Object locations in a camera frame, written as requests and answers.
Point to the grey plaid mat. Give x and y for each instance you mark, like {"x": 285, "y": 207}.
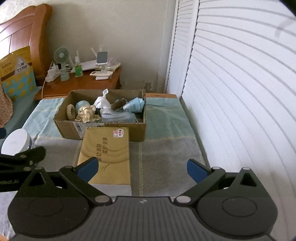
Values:
{"x": 157, "y": 167}

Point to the white cloth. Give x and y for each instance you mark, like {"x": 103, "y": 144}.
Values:
{"x": 103, "y": 104}

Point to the white router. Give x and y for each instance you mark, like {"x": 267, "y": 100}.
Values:
{"x": 88, "y": 65}

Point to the wooden headboard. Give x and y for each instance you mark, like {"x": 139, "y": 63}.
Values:
{"x": 29, "y": 28}

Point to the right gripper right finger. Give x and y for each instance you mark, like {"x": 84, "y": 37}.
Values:
{"x": 207, "y": 180}

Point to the blue cap plush toy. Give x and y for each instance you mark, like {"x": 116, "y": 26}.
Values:
{"x": 80, "y": 104}

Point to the cream cloth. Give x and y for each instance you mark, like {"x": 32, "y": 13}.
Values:
{"x": 87, "y": 114}

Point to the white phone stand screen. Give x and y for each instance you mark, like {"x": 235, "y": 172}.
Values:
{"x": 104, "y": 62}

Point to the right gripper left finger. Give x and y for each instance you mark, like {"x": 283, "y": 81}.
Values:
{"x": 78, "y": 178}

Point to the white power strip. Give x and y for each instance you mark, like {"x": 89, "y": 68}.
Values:
{"x": 53, "y": 72}

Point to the green bottle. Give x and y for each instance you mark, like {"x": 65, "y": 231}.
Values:
{"x": 78, "y": 66}

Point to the wooden nightstand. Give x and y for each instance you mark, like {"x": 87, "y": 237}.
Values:
{"x": 58, "y": 88}

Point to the teal towel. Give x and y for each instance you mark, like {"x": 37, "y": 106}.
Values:
{"x": 165, "y": 118}

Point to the small green desk fan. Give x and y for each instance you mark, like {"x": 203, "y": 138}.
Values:
{"x": 61, "y": 56}

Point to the blue face mask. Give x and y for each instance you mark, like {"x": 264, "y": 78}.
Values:
{"x": 134, "y": 106}
{"x": 123, "y": 117}

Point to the white remote control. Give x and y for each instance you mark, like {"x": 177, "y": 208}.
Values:
{"x": 101, "y": 75}

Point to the cardboard box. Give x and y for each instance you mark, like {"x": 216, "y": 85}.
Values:
{"x": 72, "y": 129}

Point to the brown scrunchie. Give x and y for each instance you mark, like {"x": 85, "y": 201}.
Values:
{"x": 118, "y": 104}

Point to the gold tissue pack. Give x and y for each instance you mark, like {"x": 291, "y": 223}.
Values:
{"x": 110, "y": 145}

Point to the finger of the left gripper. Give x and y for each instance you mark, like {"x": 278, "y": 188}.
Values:
{"x": 2, "y": 133}
{"x": 22, "y": 160}

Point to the clear jar white lid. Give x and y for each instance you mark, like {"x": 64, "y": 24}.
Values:
{"x": 18, "y": 141}

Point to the white louvered door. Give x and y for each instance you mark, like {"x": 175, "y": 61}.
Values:
{"x": 232, "y": 65}

